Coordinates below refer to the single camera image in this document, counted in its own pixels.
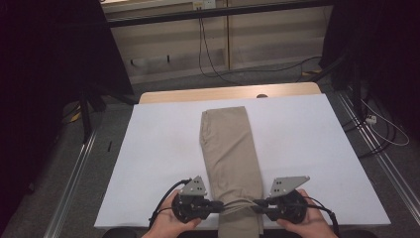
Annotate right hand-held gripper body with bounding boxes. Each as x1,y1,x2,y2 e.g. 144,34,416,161
266,175,311,224

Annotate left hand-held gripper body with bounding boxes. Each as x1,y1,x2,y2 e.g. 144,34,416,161
170,175,213,224

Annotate beige pants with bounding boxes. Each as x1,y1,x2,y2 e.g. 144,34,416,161
198,105,265,238

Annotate person's left hand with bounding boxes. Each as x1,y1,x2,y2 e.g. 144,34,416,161
145,190,203,238

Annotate person's right hand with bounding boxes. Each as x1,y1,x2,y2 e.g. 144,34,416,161
277,188,338,238

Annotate white board table cover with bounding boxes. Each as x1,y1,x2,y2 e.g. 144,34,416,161
93,93,392,231

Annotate black metal stand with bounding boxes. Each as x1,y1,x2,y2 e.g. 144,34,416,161
77,88,140,144
310,53,365,123

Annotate black curtain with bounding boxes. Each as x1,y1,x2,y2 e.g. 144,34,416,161
0,0,135,229
318,0,420,133

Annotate black horizontal bar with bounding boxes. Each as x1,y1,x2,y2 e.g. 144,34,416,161
105,0,335,29

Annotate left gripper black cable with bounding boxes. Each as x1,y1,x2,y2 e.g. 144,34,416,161
148,178,193,230

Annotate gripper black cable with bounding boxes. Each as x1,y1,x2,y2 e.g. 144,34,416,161
303,196,341,237
148,178,193,230

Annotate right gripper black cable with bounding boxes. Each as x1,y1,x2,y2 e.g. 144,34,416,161
303,196,341,237

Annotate black floor cable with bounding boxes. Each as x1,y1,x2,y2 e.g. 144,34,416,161
341,115,397,160

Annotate metal floor rail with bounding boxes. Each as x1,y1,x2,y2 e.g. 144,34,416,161
43,130,98,238
336,90,420,217

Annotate white floor cable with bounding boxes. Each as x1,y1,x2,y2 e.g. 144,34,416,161
360,98,411,148

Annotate black hanging cable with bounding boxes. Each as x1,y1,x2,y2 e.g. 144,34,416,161
200,16,242,86
197,16,324,80

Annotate wall socket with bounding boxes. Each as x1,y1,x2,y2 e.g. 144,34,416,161
192,0,217,10

